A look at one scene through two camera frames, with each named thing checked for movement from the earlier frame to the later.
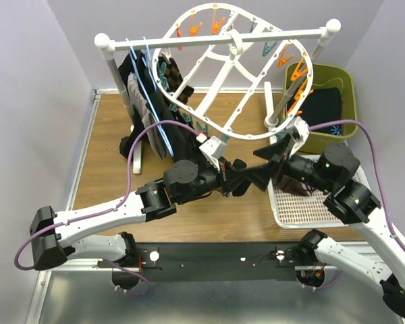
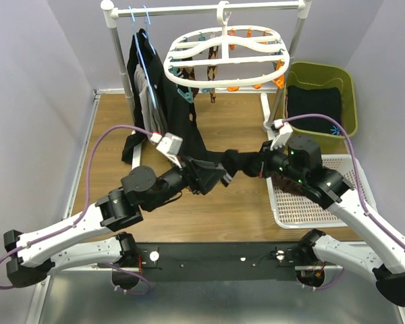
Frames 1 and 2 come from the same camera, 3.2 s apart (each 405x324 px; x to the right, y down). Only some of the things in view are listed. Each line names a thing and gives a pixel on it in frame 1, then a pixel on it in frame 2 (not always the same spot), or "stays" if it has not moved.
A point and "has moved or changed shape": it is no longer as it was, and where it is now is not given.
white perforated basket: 309,211 stays
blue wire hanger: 154,84 → 142,53
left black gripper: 229,176 → 200,177
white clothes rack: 329,30 → 303,7
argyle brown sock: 175,78 → 188,73
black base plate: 212,261 stays
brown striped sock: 294,187 stays
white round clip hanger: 226,73 has moved or changed shape
